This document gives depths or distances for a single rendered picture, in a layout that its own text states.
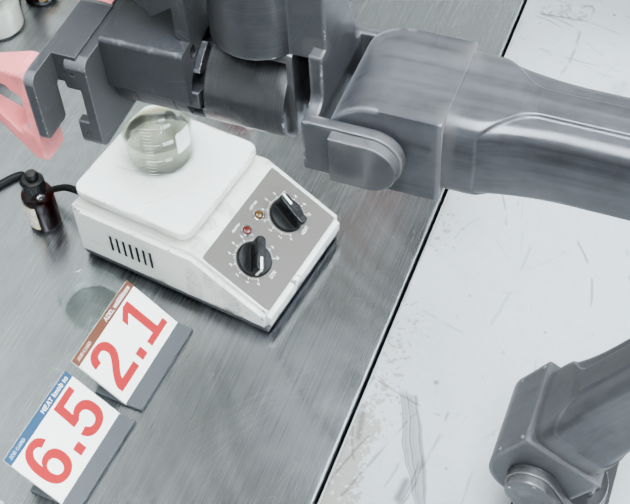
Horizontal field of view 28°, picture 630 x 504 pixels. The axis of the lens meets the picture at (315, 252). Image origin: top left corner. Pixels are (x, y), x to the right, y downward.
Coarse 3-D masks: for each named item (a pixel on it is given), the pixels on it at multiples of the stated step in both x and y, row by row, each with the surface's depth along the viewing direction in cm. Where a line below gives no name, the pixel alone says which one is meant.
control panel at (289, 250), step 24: (264, 192) 110; (288, 192) 111; (240, 216) 108; (264, 216) 109; (312, 216) 112; (216, 240) 107; (240, 240) 108; (288, 240) 110; (312, 240) 111; (216, 264) 106; (288, 264) 109; (240, 288) 106; (264, 288) 107
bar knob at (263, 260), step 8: (256, 240) 106; (264, 240) 107; (240, 248) 107; (248, 248) 107; (256, 248) 106; (264, 248) 106; (240, 256) 107; (248, 256) 107; (256, 256) 106; (264, 256) 106; (240, 264) 106; (248, 264) 107; (256, 264) 105; (264, 264) 106; (248, 272) 106; (256, 272) 106; (264, 272) 107
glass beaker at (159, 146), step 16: (160, 112) 102; (176, 112) 103; (128, 128) 104; (144, 128) 103; (160, 128) 104; (176, 128) 105; (128, 144) 106; (144, 144) 105; (160, 144) 105; (176, 144) 106; (192, 144) 108; (128, 160) 109; (144, 160) 107; (160, 160) 106; (176, 160) 107; (192, 160) 109; (160, 176) 108
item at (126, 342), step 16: (128, 304) 107; (144, 304) 108; (112, 320) 106; (128, 320) 106; (144, 320) 107; (160, 320) 108; (112, 336) 105; (128, 336) 106; (144, 336) 107; (160, 336) 108; (96, 352) 104; (112, 352) 105; (128, 352) 106; (144, 352) 106; (96, 368) 103; (112, 368) 104; (128, 368) 105; (112, 384) 104; (128, 384) 105
